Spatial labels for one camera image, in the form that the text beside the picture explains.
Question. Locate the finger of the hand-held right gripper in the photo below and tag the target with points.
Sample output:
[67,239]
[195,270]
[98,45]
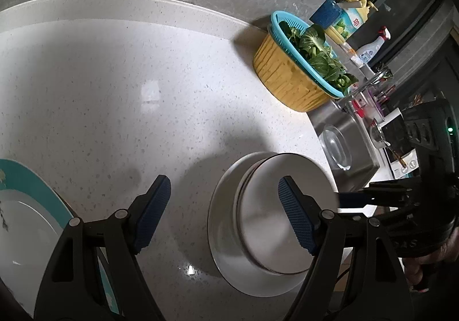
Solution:
[355,199]
[398,217]

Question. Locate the teal plastic colander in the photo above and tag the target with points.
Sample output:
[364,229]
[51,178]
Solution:
[274,22]

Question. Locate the green leafy vegetables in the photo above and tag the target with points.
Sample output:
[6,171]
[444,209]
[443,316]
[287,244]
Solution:
[315,52]

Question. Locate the white bowl with red flowers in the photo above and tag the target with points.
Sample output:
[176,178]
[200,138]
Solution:
[222,235]

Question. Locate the blue cup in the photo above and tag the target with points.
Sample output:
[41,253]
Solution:
[324,13]

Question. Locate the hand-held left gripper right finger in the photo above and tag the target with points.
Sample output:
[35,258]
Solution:
[297,217]

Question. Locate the person's right hand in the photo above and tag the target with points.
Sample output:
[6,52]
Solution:
[417,271]

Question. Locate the stainless steel sink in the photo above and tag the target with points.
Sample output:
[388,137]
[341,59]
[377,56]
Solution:
[358,149]

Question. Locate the yellow ribbed basket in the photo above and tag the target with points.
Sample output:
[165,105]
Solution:
[283,73]

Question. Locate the metal faucet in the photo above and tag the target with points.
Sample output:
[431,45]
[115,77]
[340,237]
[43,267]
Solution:
[373,78]

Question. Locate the yellow dish soap bottle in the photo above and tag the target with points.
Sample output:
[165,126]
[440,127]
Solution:
[351,20]

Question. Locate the white spray bottle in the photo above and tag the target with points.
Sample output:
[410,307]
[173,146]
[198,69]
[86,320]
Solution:
[369,50]

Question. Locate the teal rimmed white plate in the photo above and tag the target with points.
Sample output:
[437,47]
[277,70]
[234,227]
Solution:
[25,220]

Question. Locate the glass bowl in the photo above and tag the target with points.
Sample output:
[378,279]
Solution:
[335,147]

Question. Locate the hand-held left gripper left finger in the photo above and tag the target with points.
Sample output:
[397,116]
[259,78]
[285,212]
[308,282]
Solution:
[154,213]

